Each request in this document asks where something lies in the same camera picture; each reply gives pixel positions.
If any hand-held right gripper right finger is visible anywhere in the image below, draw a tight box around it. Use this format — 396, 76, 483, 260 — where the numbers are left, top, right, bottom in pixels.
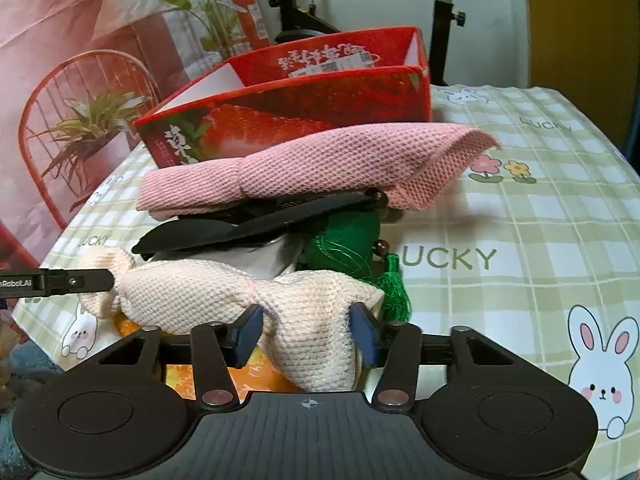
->
349, 302, 531, 409

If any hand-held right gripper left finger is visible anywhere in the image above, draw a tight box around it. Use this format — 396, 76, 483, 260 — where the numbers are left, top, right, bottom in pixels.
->
92, 304, 265, 409

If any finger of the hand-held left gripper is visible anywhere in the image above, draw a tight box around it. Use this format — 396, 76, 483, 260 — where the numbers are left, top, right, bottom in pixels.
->
34, 268, 116, 297

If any orange printed cloth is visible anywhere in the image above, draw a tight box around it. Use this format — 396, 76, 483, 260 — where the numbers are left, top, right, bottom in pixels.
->
115, 312, 301, 401

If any cream knit cloth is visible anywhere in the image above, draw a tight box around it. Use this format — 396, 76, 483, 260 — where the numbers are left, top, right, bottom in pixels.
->
75, 247, 386, 393

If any grey white cloth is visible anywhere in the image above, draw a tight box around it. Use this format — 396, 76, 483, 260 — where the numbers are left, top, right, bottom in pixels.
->
150, 232, 307, 281

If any green mesh pouch with tassel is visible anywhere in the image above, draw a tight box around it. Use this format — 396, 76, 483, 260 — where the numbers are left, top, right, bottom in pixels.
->
297, 210, 413, 322

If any black cloth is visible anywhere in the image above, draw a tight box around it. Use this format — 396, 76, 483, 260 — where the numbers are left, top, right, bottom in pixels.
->
131, 189, 390, 261

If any pink knit cloth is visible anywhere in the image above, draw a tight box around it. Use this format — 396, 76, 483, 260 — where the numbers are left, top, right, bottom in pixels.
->
136, 122, 502, 221

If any red strawberry print box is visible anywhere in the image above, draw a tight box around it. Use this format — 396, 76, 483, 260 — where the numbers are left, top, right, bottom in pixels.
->
134, 26, 432, 168

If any blue fuzzy cloth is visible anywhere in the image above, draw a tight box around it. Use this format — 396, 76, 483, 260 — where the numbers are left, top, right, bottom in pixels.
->
0, 342, 67, 480

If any checked rabbit print tablecloth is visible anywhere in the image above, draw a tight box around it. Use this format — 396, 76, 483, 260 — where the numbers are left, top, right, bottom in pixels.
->
10, 82, 640, 461

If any white paper label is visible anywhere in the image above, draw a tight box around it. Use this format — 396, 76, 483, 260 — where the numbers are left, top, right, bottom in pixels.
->
289, 51, 377, 79

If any black exercise bike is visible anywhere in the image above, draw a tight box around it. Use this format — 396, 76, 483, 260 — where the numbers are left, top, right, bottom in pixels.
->
245, 0, 501, 88

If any wooden door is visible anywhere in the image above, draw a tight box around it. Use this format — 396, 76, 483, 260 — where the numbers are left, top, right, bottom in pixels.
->
519, 0, 640, 171

